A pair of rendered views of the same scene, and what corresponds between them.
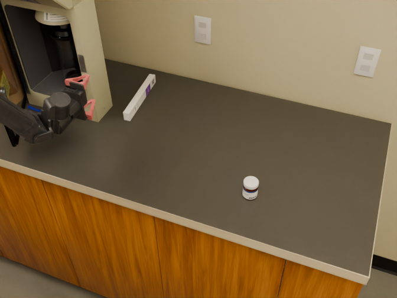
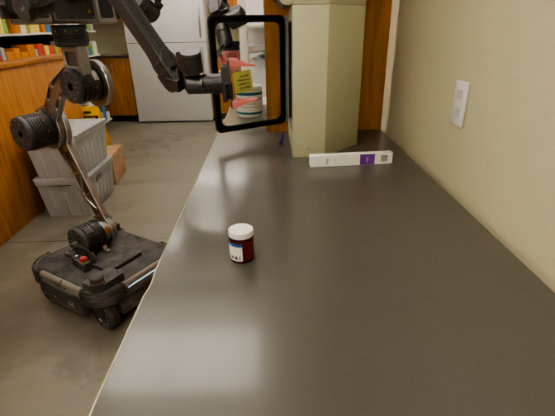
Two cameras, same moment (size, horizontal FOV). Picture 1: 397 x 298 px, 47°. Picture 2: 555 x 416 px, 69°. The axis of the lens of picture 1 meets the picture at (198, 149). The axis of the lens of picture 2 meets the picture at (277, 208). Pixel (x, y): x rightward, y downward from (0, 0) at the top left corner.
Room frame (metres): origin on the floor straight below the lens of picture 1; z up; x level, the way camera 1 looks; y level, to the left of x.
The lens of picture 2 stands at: (0.75, -0.82, 1.36)
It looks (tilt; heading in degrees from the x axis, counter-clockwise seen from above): 25 degrees down; 67
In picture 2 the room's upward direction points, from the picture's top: 1 degrees counter-clockwise
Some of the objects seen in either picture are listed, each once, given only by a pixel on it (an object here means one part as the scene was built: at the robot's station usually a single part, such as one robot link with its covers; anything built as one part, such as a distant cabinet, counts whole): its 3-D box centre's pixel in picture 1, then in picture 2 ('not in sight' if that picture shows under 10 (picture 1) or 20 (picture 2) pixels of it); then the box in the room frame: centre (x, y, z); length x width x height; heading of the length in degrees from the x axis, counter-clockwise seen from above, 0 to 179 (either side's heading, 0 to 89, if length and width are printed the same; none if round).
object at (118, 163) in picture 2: not in sight; (103, 164); (0.68, 3.28, 0.14); 0.41 x 0.32 x 0.28; 74
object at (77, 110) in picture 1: (70, 109); (216, 83); (1.08, 0.39, 1.20); 0.07 x 0.07 x 0.10; 67
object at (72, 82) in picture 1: (80, 86); (239, 70); (1.15, 0.36, 1.24); 0.09 x 0.07 x 0.07; 157
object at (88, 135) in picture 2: not in sight; (71, 146); (0.48, 2.70, 0.49); 0.60 x 0.42 x 0.33; 67
